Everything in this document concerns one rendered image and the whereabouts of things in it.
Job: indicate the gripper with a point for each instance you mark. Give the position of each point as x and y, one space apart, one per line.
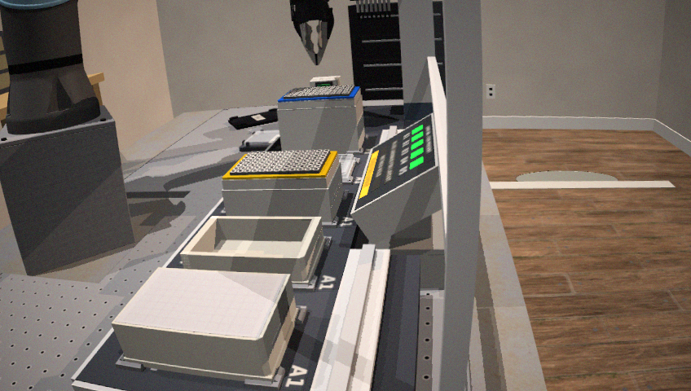
312 10

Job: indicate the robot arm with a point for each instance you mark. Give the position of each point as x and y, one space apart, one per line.
49 89

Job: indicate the beige open rectangular reservoir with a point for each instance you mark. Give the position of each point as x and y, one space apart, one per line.
223 243

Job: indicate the grey tip rack with blue rim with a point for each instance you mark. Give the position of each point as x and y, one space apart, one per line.
320 118

